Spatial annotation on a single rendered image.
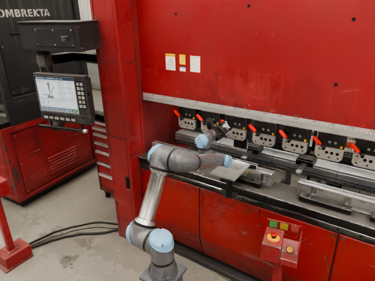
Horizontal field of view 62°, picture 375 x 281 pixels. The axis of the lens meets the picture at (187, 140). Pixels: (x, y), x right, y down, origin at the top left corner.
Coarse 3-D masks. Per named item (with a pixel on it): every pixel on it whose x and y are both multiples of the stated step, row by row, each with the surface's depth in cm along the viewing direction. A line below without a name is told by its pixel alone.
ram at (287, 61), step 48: (144, 0) 219; (192, 0) 198; (240, 0) 182; (288, 0) 167; (336, 0) 155; (144, 48) 233; (192, 48) 210; (240, 48) 191; (288, 48) 176; (336, 48) 162; (144, 96) 250; (192, 96) 223; (240, 96) 202; (288, 96) 185; (336, 96) 170
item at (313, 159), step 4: (300, 156) 220; (304, 156) 220; (308, 156) 220; (312, 156) 220; (296, 160) 219; (300, 160) 218; (304, 160) 217; (308, 160) 215; (312, 160) 215; (316, 160) 221; (300, 164) 215; (304, 164) 215; (308, 164) 215; (312, 164) 214; (300, 168) 210; (296, 172) 206; (300, 172) 205
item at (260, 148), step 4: (248, 144) 241; (252, 144) 241; (256, 144) 240; (248, 148) 238; (252, 148) 237; (256, 148) 235; (260, 148) 237; (248, 152) 235; (252, 152) 236; (256, 152) 235; (260, 152) 238; (244, 156) 229
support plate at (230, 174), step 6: (216, 168) 213; (222, 168) 213; (228, 168) 212; (240, 168) 212; (246, 168) 212; (210, 174) 207; (216, 174) 206; (222, 174) 205; (228, 174) 205; (234, 174) 205; (240, 174) 205; (234, 180) 199
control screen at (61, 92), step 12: (36, 84) 229; (48, 84) 225; (60, 84) 221; (72, 84) 218; (48, 96) 229; (60, 96) 225; (72, 96) 222; (48, 108) 233; (60, 108) 229; (72, 108) 226
